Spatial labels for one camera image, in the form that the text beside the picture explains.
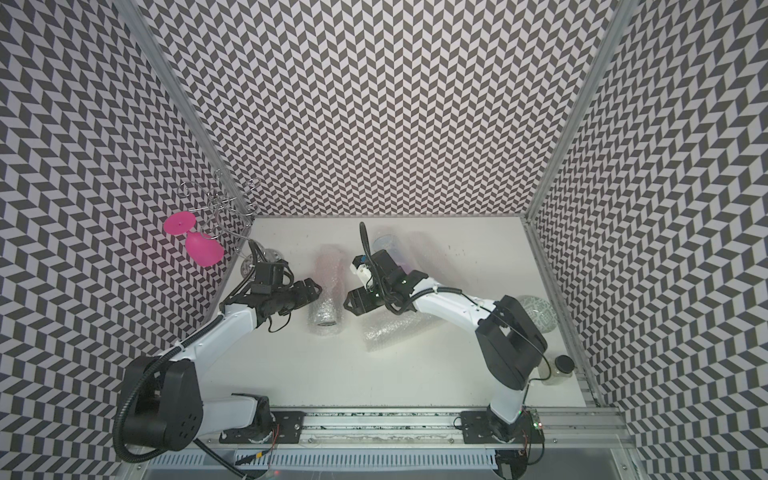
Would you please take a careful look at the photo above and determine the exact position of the red black ribbed vase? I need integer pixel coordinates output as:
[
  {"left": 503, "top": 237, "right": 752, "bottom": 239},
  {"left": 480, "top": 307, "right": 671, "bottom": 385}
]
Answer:
[{"left": 312, "top": 251, "right": 344, "bottom": 329}]

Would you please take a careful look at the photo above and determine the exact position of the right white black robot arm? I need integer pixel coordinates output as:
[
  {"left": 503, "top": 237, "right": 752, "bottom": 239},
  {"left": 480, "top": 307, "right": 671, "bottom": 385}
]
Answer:
[{"left": 344, "top": 250, "right": 548, "bottom": 443}]

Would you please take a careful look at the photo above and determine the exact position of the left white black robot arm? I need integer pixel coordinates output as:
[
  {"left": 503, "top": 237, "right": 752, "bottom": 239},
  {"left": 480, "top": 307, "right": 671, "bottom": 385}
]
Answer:
[{"left": 112, "top": 260, "right": 323, "bottom": 463}]

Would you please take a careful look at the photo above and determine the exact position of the clear bubble wrap roll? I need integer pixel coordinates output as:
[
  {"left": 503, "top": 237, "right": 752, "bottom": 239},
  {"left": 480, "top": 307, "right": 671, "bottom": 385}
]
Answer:
[{"left": 363, "top": 311, "right": 442, "bottom": 352}]

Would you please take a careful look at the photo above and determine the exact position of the purple blue wrapped tumbler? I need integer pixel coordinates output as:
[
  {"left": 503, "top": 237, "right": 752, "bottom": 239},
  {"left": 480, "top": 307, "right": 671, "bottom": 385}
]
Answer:
[{"left": 371, "top": 233, "right": 418, "bottom": 273}]

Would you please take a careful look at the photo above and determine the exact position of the pink plastic wine glass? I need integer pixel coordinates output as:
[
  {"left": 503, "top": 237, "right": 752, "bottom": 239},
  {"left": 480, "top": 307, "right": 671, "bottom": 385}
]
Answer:
[{"left": 163, "top": 211, "right": 225, "bottom": 267}]

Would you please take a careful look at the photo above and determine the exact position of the green patterned round bowl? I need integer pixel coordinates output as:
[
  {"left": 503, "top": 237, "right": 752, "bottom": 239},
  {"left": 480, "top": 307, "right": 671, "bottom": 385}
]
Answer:
[{"left": 517, "top": 295, "right": 558, "bottom": 334}]

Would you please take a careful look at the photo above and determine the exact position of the small black-lidded glass jar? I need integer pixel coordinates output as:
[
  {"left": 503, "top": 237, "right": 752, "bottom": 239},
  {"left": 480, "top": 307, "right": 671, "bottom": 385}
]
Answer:
[{"left": 538, "top": 354, "right": 576, "bottom": 386}]

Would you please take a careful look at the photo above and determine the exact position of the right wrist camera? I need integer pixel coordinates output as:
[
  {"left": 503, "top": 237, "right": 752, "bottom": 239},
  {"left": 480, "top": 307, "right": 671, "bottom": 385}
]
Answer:
[{"left": 350, "top": 255, "right": 373, "bottom": 288}]

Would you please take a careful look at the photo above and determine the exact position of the chrome wire glass rack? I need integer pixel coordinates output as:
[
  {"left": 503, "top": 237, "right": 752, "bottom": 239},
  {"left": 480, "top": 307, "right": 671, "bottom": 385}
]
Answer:
[{"left": 176, "top": 181, "right": 282, "bottom": 279}]

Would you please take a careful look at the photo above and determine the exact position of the aluminium front rail frame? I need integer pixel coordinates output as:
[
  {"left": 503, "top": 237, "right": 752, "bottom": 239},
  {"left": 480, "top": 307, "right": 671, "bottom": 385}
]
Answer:
[{"left": 117, "top": 407, "right": 648, "bottom": 479}]

